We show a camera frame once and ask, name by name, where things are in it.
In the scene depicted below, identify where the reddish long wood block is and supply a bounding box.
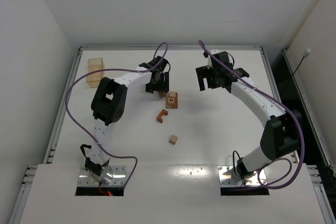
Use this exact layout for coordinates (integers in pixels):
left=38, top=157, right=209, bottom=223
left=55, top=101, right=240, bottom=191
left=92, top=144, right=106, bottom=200
left=172, top=93, right=178, bottom=109

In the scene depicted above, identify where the letter N wood cube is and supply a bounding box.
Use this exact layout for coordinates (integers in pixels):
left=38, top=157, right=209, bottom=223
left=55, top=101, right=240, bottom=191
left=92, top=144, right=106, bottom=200
left=166, top=97, right=175, bottom=106

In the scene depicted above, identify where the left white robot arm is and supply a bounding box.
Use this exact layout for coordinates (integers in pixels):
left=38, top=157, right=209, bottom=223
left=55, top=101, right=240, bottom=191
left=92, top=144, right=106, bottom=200
left=81, top=56, right=170, bottom=176

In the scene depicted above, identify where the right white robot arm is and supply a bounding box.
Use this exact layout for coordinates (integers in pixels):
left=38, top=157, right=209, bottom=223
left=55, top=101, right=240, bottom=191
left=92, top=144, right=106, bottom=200
left=196, top=50, right=303, bottom=179

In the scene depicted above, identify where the brown arch wood block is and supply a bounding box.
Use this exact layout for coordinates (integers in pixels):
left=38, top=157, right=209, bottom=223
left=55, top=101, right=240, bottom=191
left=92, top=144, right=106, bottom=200
left=156, top=109, right=168, bottom=123

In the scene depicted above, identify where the lone light wood cube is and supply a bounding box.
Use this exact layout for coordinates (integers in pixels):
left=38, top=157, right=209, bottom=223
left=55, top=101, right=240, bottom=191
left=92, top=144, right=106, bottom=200
left=169, top=135, right=178, bottom=145

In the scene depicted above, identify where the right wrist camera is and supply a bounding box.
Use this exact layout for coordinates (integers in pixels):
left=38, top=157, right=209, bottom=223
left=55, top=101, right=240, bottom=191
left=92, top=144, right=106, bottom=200
left=203, top=49, right=219, bottom=69

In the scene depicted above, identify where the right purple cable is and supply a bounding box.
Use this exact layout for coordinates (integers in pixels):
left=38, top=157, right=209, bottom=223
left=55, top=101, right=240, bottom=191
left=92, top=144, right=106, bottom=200
left=198, top=39, right=306, bottom=189

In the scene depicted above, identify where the purple cable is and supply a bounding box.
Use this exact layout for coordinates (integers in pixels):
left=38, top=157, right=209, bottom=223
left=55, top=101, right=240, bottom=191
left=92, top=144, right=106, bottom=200
left=198, top=39, right=306, bottom=189
left=65, top=41, right=169, bottom=183

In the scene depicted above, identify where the black wall cable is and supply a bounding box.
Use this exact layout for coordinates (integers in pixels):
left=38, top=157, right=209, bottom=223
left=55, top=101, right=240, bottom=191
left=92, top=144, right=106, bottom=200
left=278, top=48, right=312, bottom=96

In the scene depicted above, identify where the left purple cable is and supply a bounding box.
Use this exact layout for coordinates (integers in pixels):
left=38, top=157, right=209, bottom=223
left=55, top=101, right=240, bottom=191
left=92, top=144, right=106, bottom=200
left=65, top=41, right=169, bottom=183

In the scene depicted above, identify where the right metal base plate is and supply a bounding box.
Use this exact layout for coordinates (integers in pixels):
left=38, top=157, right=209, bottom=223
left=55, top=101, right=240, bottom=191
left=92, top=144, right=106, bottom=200
left=217, top=165, right=267, bottom=188

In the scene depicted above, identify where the metal base plate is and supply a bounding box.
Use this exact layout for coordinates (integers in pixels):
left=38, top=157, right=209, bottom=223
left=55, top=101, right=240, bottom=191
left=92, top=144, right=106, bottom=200
left=77, top=166, right=126, bottom=187
left=217, top=165, right=267, bottom=188

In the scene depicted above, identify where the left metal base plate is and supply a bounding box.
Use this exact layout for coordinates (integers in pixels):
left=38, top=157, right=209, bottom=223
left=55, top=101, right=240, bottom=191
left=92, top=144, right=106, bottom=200
left=77, top=166, right=126, bottom=187

